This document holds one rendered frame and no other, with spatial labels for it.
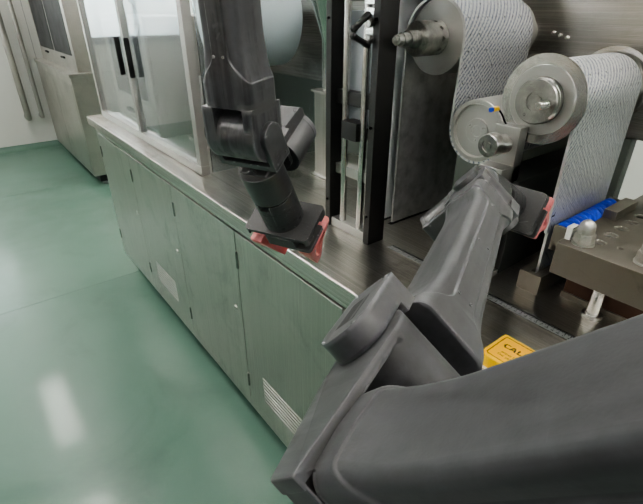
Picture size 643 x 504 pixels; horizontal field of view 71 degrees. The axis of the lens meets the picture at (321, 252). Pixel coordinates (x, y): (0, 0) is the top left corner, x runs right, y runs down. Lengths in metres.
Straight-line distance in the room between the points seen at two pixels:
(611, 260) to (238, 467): 1.33
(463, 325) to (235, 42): 0.34
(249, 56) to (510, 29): 0.71
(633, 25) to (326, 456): 1.10
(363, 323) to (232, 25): 0.33
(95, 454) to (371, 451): 1.76
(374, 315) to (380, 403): 0.07
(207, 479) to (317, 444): 1.53
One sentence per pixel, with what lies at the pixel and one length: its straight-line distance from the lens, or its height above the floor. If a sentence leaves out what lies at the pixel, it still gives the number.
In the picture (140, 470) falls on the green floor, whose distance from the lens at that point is 1.82.
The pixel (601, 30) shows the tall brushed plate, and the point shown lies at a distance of 1.22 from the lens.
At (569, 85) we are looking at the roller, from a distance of 0.87.
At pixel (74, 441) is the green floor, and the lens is 1.99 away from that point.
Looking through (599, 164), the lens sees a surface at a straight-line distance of 1.03.
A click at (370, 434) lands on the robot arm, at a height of 1.24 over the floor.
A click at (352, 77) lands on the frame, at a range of 1.05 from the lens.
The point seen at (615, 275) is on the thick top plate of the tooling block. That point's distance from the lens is 0.87.
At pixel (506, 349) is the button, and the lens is 0.77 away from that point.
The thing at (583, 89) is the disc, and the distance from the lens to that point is 0.86.
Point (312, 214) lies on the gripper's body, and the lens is 0.64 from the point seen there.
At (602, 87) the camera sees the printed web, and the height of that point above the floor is 1.27.
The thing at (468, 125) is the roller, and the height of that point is 1.18.
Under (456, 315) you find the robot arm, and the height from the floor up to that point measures 1.21.
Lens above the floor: 1.39
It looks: 29 degrees down
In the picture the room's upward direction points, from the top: straight up
